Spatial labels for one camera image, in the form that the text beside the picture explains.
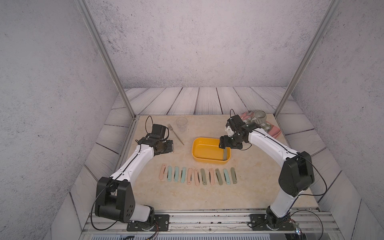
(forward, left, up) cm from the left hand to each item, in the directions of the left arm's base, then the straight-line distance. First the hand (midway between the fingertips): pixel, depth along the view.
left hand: (170, 147), depth 87 cm
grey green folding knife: (-13, -28, -13) cm, 33 cm away
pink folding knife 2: (-13, -11, -13) cm, 21 cm away
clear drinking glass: (+28, -5, -9) cm, 29 cm away
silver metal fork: (+24, +4, -12) cm, 27 cm away
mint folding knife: (-10, -3, -13) cm, 17 cm away
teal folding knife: (-13, -32, -13) cm, 37 cm away
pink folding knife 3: (-13, -15, -13) cm, 23 cm away
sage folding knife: (-12, -36, -12) cm, 40 cm away
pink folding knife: (-9, +6, -13) cm, 17 cm away
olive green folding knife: (-13, -18, -13) cm, 26 cm away
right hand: (-1, -31, +1) cm, 31 cm away
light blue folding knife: (-11, -7, -13) cm, 18 cm away
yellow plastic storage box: (+5, -22, -13) cm, 26 cm away
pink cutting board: (+21, -71, -12) cm, 75 cm away
